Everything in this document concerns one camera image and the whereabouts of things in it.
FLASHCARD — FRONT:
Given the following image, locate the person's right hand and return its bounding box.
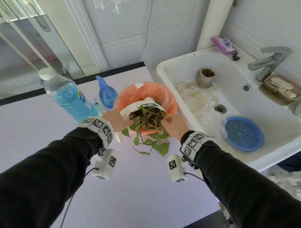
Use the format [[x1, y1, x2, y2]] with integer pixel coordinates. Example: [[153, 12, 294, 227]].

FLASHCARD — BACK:
[[161, 113, 190, 141]]

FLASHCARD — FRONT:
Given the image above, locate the person's left hand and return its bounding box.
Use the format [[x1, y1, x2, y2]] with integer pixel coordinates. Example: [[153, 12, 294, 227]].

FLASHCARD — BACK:
[[101, 109, 133, 132]]

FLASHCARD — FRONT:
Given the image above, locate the white plant pot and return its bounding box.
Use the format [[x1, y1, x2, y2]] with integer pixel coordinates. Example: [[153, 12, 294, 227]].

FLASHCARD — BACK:
[[114, 97, 168, 143]]

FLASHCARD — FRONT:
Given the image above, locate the green trailing plant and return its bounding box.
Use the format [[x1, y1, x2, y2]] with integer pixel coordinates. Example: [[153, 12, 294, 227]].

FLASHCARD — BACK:
[[121, 104, 171, 157]]

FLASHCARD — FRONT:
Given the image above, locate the person's right forearm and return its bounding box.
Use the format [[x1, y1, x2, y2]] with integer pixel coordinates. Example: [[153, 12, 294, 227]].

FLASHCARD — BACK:
[[181, 130, 301, 228]]

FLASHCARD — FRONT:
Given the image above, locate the person's left forearm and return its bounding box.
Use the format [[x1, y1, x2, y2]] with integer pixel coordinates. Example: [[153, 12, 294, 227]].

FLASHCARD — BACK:
[[0, 127, 104, 228]]

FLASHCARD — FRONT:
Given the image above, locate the white marker wristband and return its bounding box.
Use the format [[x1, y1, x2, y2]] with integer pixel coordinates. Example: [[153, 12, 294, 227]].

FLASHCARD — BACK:
[[180, 131, 215, 161], [78, 117, 116, 150]]

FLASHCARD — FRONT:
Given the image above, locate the orange plastic bucket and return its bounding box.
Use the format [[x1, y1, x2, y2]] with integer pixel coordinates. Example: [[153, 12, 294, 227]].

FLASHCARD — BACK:
[[114, 81, 178, 136]]

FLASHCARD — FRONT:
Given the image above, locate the clear plastic syringe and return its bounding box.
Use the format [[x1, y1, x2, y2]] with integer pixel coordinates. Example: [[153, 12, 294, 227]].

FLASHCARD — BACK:
[[94, 97, 104, 116]]

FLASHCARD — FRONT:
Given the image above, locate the blue spray bottle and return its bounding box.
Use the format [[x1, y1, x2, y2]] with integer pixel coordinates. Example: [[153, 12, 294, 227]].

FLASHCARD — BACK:
[[95, 75, 119, 109]]

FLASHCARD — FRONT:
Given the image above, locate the crumpled clear plastic film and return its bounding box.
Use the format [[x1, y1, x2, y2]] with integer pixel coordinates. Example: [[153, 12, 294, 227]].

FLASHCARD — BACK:
[[175, 81, 228, 139]]

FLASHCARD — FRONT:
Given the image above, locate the white tracker box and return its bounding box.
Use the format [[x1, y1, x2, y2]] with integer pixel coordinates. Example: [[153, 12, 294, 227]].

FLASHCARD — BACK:
[[167, 154, 189, 183], [91, 148, 119, 180]]

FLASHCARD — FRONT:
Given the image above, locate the small grey pot with soil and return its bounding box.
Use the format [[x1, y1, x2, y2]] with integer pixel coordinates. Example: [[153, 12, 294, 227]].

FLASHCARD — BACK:
[[196, 67, 217, 88]]

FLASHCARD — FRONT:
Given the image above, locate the clear bottle with blue liquid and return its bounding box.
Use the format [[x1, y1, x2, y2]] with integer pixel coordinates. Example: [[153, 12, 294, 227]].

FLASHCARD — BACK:
[[38, 67, 99, 123]]

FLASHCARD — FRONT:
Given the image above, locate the blue round plastic strainer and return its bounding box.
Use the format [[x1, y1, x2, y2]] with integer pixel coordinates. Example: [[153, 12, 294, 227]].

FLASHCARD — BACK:
[[223, 116, 265, 153]]

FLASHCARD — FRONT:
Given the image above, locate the white ceramic sink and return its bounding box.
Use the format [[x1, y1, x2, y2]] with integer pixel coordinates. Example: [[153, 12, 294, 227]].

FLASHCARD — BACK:
[[156, 45, 301, 172]]

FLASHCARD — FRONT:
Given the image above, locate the purple plastic packet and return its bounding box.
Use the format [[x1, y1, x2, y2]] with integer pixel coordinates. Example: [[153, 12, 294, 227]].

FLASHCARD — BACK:
[[211, 36, 241, 61]]

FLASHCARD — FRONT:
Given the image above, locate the brown soap dish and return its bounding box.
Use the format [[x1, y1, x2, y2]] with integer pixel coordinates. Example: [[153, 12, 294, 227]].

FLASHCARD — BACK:
[[258, 74, 301, 106]]

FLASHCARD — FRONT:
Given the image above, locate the white vertical pipe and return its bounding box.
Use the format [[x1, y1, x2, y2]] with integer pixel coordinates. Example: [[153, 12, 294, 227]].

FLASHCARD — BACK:
[[196, 0, 235, 51]]

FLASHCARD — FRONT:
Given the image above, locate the silver metal faucet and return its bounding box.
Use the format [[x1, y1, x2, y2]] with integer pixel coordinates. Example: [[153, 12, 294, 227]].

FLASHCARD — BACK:
[[247, 46, 293, 82]]

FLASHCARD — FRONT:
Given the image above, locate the glass sliding door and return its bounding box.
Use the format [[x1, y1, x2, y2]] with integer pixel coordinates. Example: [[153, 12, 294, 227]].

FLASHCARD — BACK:
[[0, 0, 85, 100]]

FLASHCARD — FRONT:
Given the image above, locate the clear plastic bag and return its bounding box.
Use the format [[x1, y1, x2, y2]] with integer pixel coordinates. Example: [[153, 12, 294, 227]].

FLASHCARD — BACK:
[[261, 164, 301, 201]]

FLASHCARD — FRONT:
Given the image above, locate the thin grey cable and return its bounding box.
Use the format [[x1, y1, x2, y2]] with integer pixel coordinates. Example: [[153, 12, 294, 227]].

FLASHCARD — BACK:
[[60, 167, 100, 228], [183, 172, 205, 182]]

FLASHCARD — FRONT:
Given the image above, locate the white wall cable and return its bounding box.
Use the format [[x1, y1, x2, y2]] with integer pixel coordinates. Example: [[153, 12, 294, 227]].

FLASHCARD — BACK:
[[138, 0, 153, 63]]

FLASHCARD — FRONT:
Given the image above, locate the white door frame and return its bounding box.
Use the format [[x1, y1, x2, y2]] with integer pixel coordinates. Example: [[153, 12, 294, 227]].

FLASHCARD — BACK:
[[64, 0, 109, 72]]

